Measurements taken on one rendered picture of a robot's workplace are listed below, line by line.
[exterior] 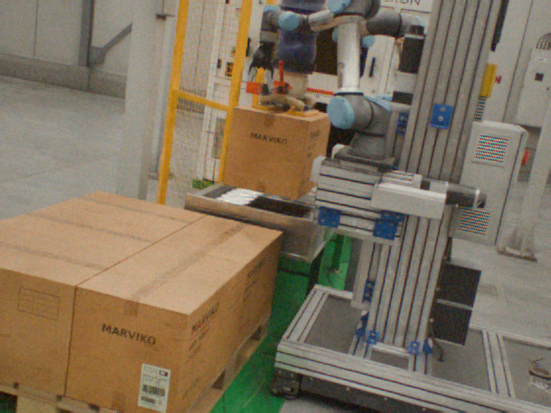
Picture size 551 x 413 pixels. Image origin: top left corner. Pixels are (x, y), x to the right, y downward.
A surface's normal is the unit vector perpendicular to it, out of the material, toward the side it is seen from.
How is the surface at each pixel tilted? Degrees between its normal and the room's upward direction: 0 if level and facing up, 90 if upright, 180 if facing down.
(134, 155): 90
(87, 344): 90
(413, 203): 90
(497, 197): 90
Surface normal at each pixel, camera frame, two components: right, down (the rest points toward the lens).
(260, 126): -0.25, 0.18
